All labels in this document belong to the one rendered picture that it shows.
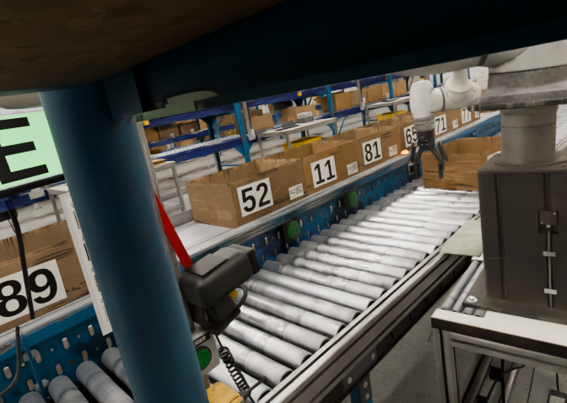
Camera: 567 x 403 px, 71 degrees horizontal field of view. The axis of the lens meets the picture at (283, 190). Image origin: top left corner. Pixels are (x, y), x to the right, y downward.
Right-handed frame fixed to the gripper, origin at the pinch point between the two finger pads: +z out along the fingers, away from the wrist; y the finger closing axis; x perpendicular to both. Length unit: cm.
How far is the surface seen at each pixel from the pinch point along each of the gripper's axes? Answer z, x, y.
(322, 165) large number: -14, -39, -29
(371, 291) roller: 11, -87, 23
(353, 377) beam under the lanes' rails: 22, -108, 30
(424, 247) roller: 11, -54, 23
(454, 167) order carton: -0.3, 10.4, 7.1
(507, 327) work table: 11, -88, 58
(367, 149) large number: -13.2, -4.0, -28.8
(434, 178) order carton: 5.3, 11.2, -3.5
